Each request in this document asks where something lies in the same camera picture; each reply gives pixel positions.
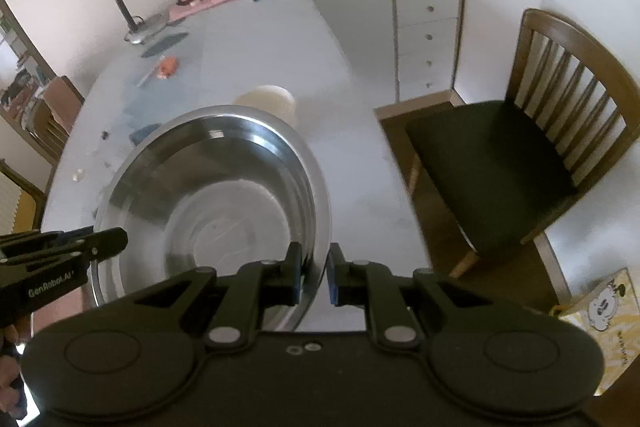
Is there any cream bowl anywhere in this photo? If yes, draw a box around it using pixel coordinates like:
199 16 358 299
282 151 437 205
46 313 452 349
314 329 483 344
231 84 301 130

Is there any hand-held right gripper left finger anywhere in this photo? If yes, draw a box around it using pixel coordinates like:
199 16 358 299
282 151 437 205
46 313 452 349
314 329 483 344
132 241 303 350

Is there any orange tape measure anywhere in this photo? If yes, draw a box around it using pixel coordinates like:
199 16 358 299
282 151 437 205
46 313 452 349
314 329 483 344
156 57 180 80

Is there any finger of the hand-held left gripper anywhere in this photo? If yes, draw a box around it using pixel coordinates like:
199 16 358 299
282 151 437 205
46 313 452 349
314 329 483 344
0 229 95 252
75 227 129 264

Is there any wooden chair with dark seat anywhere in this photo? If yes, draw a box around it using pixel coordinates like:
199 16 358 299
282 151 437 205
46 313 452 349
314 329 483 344
404 8 640 280

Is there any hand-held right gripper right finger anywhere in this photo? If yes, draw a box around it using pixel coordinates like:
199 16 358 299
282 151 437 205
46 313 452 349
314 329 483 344
327 242 501 350

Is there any sofa with white cover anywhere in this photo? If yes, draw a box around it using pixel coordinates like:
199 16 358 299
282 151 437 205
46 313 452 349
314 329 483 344
0 159 48 238

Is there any stainless steel bowl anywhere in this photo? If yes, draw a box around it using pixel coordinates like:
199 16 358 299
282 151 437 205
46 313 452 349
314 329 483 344
91 105 332 333

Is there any pink towel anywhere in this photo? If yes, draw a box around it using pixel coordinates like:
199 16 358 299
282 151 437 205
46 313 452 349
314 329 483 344
42 77 83 128

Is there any white drawer cabinet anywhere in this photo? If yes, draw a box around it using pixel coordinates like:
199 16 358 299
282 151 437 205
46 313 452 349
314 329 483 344
290 0 468 105

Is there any yellow cartoon box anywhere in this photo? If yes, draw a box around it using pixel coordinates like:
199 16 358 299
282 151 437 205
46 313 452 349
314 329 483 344
550 267 633 395

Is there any blue printed table mat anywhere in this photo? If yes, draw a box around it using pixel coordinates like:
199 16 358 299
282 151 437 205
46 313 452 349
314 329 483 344
95 22 236 148

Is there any person's left hand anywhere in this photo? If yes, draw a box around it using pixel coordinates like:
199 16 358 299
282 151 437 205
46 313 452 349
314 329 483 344
0 324 28 420

